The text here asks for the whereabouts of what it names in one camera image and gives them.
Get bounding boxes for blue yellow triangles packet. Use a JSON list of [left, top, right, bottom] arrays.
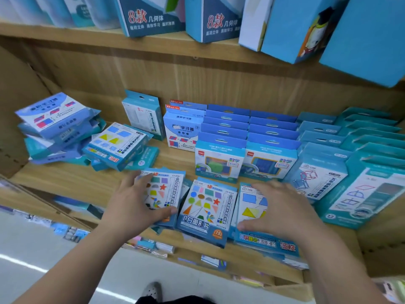
[[82, 122, 154, 171]]

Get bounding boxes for row of blue green-cube boxes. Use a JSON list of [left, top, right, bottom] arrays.
[[194, 104, 251, 183]]

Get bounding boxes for plain blue large box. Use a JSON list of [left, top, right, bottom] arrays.
[[319, 0, 405, 88]]

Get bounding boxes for green white packets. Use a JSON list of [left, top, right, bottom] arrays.
[[373, 276, 405, 304]]

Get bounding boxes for row of large teal packets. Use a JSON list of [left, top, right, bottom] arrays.
[[314, 106, 405, 230]]

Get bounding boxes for pink blue small packets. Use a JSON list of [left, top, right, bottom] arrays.
[[123, 235, 175, 259]]

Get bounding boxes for white star shapes card packet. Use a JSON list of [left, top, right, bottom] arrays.
[[135, 168, 186, 226]]

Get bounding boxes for light blue upright box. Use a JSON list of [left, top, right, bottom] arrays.
[[121, 89, 166, 141]]

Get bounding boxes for dark blue red print box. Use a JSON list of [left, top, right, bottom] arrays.
[[115, 0, 186, 38], [184, 0, 245, 43]]

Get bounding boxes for row of pale blue boxes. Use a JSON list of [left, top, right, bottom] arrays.
[[0, 0, 121, 30]]

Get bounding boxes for teal flat packet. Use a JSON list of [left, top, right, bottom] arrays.
[[151, 179, 193, 235]]

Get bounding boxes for person's left hand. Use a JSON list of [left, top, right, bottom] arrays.
[[101, 170, 178, 240]]

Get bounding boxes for row of small colourful packets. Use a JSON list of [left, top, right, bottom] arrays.
[[0, 204, 90, 244]]

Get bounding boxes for row of teal stick-frame packets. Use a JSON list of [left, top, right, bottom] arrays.
[[282, 111, 352, 204]]

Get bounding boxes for person's right hand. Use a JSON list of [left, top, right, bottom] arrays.
[[237, 180, 321, 248]]

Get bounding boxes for row of blue grid-window boxes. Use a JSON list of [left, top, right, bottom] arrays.
[[240, 110, 302, 182]]

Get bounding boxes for person's right forearm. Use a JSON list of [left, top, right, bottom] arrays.
[[285, 232, 391, 304]]

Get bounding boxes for teal round label packet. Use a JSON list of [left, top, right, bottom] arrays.
[[92, 145, 160, 172]]

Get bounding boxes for small blue white packet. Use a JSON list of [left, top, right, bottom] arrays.
[[200, 254, 228, 271]]

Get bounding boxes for white flat packet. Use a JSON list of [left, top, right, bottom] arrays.
[[282, 254, 309, 270]]

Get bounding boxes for pile of blue flat packets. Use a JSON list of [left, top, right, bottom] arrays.
[[15, 92, 107, 166]]

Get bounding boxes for blue triangle shapes card packet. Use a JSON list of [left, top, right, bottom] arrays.
[[234, 183, 301, 259]]

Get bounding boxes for person's left forearm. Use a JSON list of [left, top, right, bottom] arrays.
[[13, 223, 141, 304]]

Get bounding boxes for person's dark clothing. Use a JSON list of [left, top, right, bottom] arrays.
[[135, 295, 217, 304]]

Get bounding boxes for person's grey shoe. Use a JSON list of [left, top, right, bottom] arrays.
[[140, 281, 164, 303]]

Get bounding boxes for blue colourful shapes card packet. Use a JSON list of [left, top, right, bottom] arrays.
[[176, 178, 238, 249]]

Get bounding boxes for yellow pink small packets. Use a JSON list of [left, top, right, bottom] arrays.
[[230, 274, 265, 288]]

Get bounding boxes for wooden shelf unit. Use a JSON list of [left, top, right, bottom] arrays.
[[0, 20, 405, 303]]

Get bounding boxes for white tall box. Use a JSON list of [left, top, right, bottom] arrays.
[[238, 0, 275, 52]]

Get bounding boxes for blue packets on lower shelf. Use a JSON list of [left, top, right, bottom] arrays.
[[51, 195, 105, 220]]

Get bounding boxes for blue cartoon figure box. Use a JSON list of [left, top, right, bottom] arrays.
[[260, 0, 351, 64]]

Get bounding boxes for blue white red block box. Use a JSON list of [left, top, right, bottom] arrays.
[[163, 100, 208, 152]]

